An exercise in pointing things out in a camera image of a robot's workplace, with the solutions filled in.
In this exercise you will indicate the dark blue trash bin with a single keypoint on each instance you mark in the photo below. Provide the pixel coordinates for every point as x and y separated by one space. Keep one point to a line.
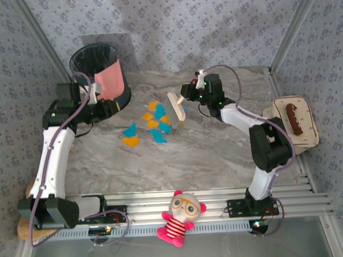
83 59

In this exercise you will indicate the cream fabric pouch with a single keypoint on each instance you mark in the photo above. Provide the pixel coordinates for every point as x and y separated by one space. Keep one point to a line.
307 119

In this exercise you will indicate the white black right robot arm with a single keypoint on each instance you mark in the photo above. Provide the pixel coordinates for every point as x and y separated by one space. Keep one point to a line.
236 117

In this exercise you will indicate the cream hand brush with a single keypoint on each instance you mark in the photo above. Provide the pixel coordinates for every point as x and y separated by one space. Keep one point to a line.
177 108

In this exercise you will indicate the pink white plush doll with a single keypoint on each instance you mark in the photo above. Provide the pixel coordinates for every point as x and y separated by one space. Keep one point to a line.
180 207

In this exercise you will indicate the brown toy pastry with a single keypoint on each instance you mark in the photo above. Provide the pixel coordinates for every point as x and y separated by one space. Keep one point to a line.
293 120

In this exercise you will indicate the aluminium frame post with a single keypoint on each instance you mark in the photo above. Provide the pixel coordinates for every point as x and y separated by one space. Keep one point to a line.
43 40
296 29

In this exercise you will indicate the grey square wall panel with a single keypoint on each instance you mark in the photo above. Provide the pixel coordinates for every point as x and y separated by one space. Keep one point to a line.
128 50

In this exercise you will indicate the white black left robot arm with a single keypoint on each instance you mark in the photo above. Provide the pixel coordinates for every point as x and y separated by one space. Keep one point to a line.
52 162

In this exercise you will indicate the pink dustpan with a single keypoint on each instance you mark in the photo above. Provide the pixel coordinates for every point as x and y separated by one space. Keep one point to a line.
109 82

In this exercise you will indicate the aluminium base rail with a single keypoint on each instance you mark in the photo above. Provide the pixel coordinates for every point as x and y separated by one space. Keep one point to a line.
152 204

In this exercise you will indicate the brown teddy bear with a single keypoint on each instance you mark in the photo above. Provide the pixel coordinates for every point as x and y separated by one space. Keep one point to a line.
23 230

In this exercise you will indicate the black controller board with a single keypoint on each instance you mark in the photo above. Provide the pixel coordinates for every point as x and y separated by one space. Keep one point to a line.
258 225
99 231

